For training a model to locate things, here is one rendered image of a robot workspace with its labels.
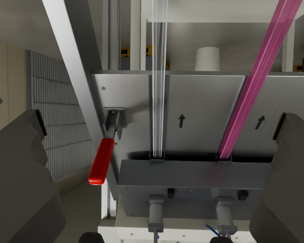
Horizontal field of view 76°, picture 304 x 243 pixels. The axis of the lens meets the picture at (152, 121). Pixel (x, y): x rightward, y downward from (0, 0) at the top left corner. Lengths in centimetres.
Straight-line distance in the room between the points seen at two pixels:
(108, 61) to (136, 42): 17
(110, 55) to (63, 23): 32
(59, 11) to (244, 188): 32
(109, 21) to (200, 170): 41
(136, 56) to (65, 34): 44
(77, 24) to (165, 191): 25
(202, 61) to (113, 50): 287
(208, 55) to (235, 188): 309
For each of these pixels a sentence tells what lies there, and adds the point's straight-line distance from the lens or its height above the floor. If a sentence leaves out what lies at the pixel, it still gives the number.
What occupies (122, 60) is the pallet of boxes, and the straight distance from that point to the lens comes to 336.
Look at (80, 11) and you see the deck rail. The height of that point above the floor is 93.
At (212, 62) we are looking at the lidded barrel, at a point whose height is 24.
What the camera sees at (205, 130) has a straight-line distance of 30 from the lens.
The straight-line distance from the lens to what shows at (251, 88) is 25.
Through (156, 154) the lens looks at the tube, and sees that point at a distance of 32.
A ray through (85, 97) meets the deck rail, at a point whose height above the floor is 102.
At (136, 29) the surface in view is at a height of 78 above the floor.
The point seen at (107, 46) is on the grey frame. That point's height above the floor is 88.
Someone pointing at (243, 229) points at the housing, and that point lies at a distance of 46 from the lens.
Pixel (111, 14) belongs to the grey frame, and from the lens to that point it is 56.
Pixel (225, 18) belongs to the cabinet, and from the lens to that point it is 102.
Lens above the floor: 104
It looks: 3 degrees up
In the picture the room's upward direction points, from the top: 179 degrees counter-clockwise
